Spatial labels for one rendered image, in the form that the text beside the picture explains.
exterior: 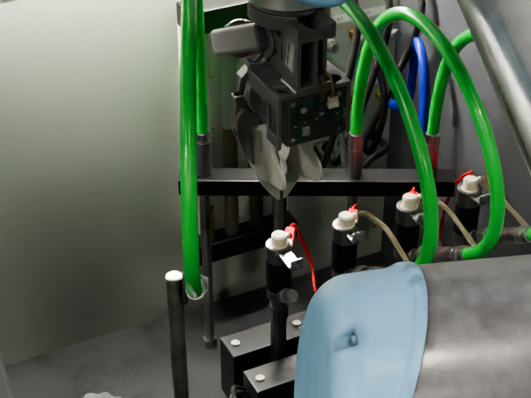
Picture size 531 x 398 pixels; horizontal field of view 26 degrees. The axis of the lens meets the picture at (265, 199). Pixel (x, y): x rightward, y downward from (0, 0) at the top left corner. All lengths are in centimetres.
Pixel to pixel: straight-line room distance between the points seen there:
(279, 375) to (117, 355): 32
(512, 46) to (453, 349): 27
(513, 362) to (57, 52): 88
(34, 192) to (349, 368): 92
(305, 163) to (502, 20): 36
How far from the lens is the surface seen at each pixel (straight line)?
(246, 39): 103
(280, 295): 122
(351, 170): 136
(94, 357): 153
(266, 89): 99
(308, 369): 58
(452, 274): 56
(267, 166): 106
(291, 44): 96
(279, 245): 120
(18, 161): 137
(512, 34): 75
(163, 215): 149
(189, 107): 96
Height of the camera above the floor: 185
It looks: 34 degrees down
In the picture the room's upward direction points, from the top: straight up
